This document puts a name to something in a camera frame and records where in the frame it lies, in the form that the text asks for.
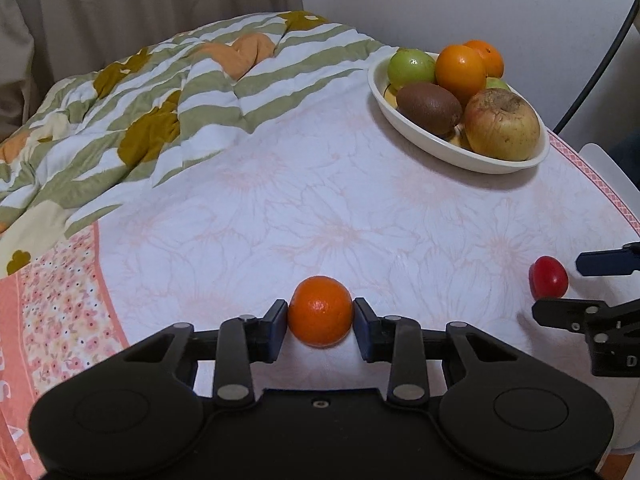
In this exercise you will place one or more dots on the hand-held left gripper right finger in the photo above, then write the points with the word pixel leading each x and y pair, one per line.
pixel 366 332

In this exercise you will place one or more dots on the red cherry tomato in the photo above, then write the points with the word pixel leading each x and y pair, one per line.
pixel 548 277

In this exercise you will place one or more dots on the small mandarin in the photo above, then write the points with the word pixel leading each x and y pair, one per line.
pixel 320 312

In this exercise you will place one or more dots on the small green apple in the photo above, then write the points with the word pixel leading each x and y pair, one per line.
pixel 497 84

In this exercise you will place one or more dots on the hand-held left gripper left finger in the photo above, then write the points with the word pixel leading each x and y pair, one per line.
pixel 274 332

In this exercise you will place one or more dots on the green striped floral quilt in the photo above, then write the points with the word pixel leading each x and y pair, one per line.
pixel 150 85

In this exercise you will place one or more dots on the pink floral bedsheet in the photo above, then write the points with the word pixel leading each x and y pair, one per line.
pixel 300 185

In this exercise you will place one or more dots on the large green apple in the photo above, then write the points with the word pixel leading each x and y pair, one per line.
pixel 410 67

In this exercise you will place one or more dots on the orange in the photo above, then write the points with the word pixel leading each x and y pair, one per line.
pixel 492 60
pixel 460 72

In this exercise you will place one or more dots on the brown kiwi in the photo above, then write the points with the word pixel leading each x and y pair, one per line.
pixel 429 107

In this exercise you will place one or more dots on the large yellow apple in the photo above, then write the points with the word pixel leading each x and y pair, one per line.
pixel 502 125

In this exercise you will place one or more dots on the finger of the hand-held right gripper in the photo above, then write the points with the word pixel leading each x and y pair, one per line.
pixel 605 262
pixel 560 312

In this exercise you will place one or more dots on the cream oval bowl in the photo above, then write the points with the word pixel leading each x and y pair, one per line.
pixel 450 152

